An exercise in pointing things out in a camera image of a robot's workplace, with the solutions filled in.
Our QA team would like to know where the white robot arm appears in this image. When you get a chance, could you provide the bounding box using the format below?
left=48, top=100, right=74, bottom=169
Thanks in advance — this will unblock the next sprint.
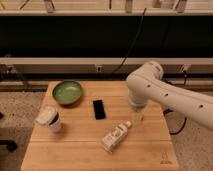
left=126, top=61, right=213, bottom=130

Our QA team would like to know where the white milk carton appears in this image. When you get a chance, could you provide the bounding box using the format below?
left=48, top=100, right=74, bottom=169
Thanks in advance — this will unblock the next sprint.
left=101, top=121, right=132, bottom=153

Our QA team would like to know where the black rectangular block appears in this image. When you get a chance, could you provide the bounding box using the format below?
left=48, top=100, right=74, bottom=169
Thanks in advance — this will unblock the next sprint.
left=93, top=100, right=106, bottom=120

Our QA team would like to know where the wooden board tabletop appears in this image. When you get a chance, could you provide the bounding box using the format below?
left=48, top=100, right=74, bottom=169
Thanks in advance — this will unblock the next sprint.
left=21, top=81, right=179, bottom=171

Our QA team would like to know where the green ceramic bowl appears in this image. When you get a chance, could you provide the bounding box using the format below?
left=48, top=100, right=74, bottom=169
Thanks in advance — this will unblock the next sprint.
left=52, top=80, right=83, bottom=105

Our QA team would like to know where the white paper cup with lid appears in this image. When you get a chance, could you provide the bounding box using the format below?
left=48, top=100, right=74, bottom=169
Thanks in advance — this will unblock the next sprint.
left=36, top=106, right=61, bottom=133

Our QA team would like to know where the black chair base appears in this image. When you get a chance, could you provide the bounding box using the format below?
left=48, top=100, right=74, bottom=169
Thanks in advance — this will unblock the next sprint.
left=0, top=112, right=18, bottom=152

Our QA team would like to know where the black floor cable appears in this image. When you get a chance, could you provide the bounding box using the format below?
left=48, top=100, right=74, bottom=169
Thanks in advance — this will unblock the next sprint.
left=162, top=108, right=188, bottom=136

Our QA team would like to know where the black hanging cable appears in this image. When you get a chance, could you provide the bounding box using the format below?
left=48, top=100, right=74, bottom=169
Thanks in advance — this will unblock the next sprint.
left=110, top=7, right=147, bottom=74

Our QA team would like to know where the white wall outlet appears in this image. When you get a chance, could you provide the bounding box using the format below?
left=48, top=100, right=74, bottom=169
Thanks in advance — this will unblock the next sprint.
left=97, top=66, right=102, bottom=73

